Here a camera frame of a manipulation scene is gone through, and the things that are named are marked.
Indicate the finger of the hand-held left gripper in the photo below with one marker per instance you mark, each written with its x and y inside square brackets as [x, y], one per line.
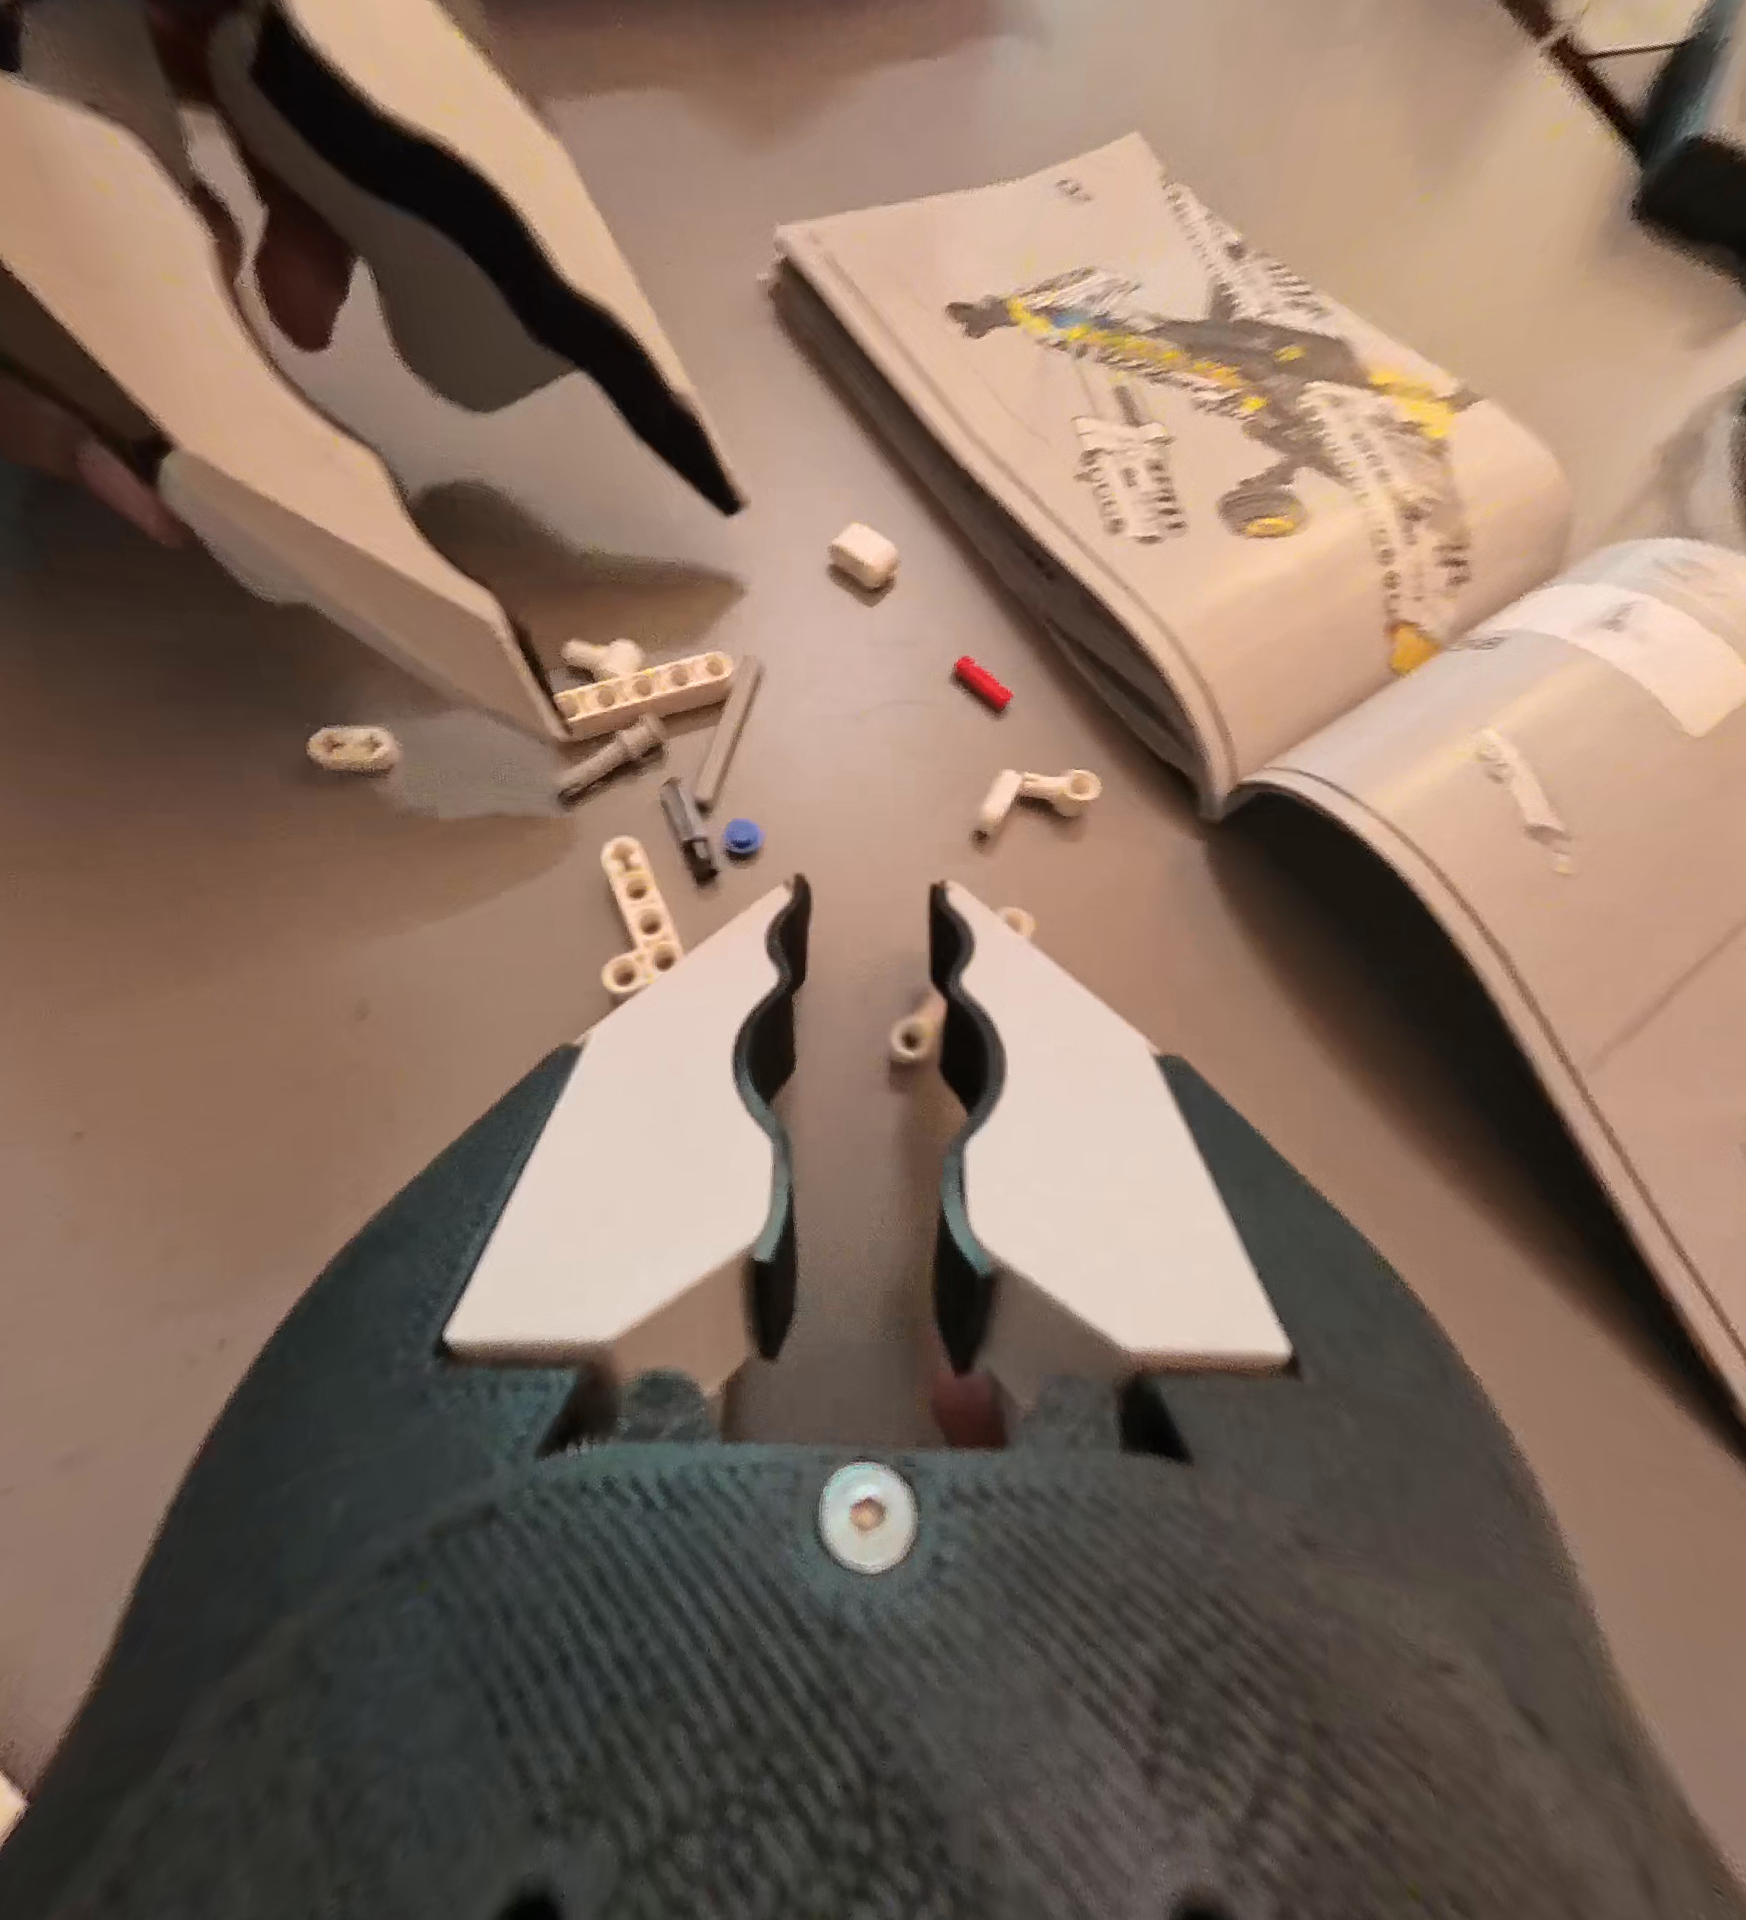
[545, 196]
[259, 451]

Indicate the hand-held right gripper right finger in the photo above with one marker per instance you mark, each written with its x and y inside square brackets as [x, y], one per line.
[1114, 1200]

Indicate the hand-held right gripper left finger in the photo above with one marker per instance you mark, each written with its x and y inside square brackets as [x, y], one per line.
[619, 1184]

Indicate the white lego connector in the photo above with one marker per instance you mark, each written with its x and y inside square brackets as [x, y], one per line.
[601, 655]

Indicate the white straight lego beam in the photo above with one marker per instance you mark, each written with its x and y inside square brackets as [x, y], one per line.
[648, 694]

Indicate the red lego piece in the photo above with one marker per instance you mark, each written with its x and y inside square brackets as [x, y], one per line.
[983, 683]

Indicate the white angled lego beam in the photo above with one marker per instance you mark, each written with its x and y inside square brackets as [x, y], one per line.
[641, 915]

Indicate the short white lego liftarm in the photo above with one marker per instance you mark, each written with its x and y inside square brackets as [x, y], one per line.
[353, 747]

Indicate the blue lego pin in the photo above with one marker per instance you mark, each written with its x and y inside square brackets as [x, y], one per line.
[739, 837]

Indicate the grey lego pin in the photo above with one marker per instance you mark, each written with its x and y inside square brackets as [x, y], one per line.
[610, 759]

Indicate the white rounded lego piece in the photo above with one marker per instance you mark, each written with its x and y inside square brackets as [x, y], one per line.
[863, 551]

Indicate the lego instruction booklet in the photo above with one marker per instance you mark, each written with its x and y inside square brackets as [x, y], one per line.
[1339, 526]

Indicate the person's left hand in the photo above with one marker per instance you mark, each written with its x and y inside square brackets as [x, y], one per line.
[19, 429]

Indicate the person's right hand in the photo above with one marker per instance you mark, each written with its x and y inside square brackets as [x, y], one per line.
[968, 1410]

